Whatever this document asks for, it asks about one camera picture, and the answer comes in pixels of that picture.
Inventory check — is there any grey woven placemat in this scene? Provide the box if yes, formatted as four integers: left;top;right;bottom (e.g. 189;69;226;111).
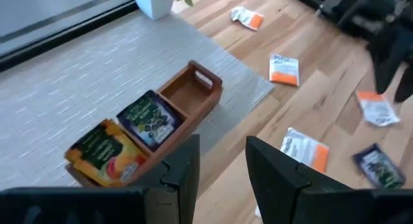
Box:
0;9;275;191

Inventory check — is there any green plant in white pot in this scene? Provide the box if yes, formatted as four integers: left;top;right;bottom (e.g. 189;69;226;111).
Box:
133;0;194;21

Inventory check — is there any dark blackcurrant tea packet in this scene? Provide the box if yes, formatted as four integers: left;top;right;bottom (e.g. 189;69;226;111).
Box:
116;90;182;153
352;143;407;189

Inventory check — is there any white orange Tazo tea packet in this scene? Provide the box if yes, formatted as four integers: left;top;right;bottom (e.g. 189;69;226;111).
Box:
268;54;300;87
279;127;330;174
230;6;265;32
354;90;401;127

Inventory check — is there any gold mango tea packet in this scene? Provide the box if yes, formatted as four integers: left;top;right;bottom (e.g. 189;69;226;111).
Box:
64;118;150;188

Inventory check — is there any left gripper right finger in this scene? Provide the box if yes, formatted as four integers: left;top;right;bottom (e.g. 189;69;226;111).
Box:
245;136;413;224

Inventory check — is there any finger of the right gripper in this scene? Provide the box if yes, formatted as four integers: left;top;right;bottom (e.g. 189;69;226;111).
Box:
394;67;413;104
373;61;398;95

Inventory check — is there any wooden three-compartment tray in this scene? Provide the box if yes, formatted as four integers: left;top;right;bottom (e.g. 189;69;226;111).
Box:
64;59;224;188

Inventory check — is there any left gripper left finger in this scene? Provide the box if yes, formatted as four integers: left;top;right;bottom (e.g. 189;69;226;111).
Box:
0;134;201;224

